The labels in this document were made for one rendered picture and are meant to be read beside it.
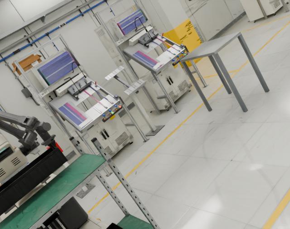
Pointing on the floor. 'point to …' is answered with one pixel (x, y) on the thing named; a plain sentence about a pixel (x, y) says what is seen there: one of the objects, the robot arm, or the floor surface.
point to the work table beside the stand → (206, 48)
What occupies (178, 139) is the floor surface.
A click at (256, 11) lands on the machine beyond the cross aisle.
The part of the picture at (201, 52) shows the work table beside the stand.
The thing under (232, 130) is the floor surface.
